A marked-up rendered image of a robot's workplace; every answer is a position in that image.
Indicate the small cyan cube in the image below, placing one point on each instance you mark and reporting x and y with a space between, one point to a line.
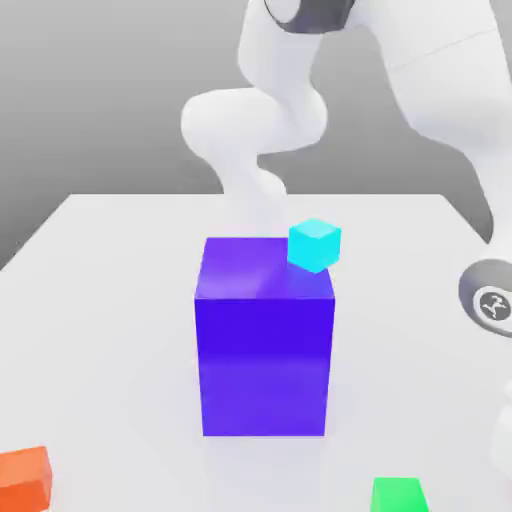
314 244

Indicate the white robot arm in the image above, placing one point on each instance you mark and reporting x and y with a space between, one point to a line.
276 104

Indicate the small green cube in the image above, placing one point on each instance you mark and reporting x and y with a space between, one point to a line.
396 496

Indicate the large purple box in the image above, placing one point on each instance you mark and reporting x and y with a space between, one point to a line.
264 360

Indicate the small orange cube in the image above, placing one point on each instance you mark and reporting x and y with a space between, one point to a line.
24 480

